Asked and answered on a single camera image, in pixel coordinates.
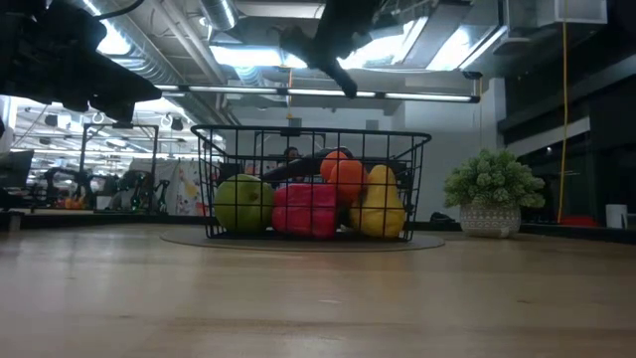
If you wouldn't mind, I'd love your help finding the red background object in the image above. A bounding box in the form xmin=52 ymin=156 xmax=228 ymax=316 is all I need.
xmin=558 ymin=215 xmax=599 ymax=229

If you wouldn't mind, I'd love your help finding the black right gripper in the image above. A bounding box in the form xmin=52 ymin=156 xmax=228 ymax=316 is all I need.
xmin=277 ymin=0 xmax=380 ymax=99

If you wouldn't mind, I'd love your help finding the dark computer monitor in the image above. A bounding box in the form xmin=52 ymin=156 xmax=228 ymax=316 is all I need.
xmin=0 ymin=149 xmax=36 ymax=189

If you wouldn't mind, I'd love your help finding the yellow power cable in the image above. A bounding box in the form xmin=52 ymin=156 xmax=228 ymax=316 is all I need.
xmin=556 ymin=0 xmax=569 ymax=224

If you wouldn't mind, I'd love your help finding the purple eggplant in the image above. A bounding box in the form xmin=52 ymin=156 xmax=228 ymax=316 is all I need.
xmin=260 ymin=146 xmax=355 ymax=183

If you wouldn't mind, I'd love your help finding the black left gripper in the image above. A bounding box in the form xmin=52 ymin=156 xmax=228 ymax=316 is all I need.
xmin=0 ymin=0 xmax=163 ymax=123

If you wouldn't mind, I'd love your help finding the long linear ceiling light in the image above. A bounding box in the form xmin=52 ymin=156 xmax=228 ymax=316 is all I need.
xmin=152 ymin=84 xmax=482 ymax=104

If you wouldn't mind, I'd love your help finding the large silver spiral air duct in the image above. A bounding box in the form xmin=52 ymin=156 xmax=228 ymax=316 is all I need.
xmin=81 ymin=0 xmax=200 ymax=87

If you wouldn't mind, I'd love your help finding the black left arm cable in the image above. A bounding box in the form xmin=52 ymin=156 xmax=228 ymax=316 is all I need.
xmin=92 ymin=0 xmax=146 ymax=19

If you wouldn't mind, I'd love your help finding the black wire basket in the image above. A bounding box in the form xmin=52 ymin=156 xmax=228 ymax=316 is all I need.
xmin=190 ymin=123 xmax=433 ymax=244

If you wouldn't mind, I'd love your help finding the person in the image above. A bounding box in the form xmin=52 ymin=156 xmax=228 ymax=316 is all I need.
xmin=281 ymin=145 xmax=303 ymax=168

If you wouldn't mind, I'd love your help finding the black metal rack frame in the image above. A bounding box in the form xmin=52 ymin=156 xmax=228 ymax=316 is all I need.
xmin=78 ymin=122 xmax=161 ymax=213

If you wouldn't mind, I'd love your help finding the green pear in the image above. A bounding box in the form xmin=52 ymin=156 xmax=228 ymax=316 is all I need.
xmin=213 ymin=173 xmax=275 ymax=235

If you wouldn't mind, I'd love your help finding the small green potted plant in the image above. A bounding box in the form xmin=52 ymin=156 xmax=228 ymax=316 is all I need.
xmin=442 ymin=147 xmax=548 ymax=240

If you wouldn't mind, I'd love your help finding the colourful printed sheet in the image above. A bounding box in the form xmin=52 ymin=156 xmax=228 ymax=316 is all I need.
xmin=168 ymin=158 xmax=211 ymax=217

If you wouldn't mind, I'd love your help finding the white cup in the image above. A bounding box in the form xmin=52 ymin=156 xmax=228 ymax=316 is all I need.
xmin=604 ymin=203 xmax=629 ymax=231

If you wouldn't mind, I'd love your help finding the orange mandarin cluster with leaves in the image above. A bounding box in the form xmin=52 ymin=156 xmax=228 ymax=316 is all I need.
xmin=319 ymin=149 xmax=350 ymax=181
xmin=327 ymin=159 xmax=370 ymax=204

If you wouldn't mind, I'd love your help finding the red bell pepper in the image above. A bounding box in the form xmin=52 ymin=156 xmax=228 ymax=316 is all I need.
xmin=271 ymin=182 xmax=339 ymax=241

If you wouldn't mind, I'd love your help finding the round grey mat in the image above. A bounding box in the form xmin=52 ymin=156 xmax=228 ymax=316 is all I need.
xmin=159 ymin=227 xmax=446 ymax=254

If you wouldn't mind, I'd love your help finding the small silver spiral air duct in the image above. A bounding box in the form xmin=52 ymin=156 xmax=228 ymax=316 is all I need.
xmin=198 ymin=0 xmax=240 ymax=32

